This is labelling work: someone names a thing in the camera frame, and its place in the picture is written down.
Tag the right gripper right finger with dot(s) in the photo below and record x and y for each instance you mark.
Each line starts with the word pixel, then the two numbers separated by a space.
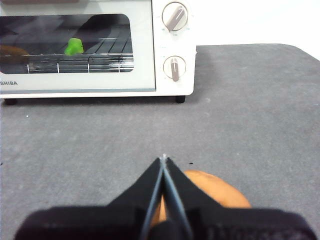
pixel 185 190

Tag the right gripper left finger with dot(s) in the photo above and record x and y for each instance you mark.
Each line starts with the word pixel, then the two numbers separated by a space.
pixel 142 190

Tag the glass oven door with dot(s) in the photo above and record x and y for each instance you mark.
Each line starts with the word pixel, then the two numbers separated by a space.
pixel 142 37

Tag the purple eggplant green stem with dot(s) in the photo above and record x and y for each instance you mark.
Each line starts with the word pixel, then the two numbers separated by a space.
pixel 73 47

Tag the black oven foot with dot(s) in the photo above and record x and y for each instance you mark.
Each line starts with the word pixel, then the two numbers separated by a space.
pixel 180 99
pixel 11 101

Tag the white oven knob taupe pointer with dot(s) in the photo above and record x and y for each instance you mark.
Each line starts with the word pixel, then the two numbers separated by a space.
pixel 174 68
pixel 175 16

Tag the white Toshiba toaster oven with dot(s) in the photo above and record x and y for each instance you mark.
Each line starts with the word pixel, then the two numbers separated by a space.
pixel 175 42

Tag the orange-brown potato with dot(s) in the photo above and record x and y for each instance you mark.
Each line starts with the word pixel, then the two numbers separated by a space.
pixel 217 192

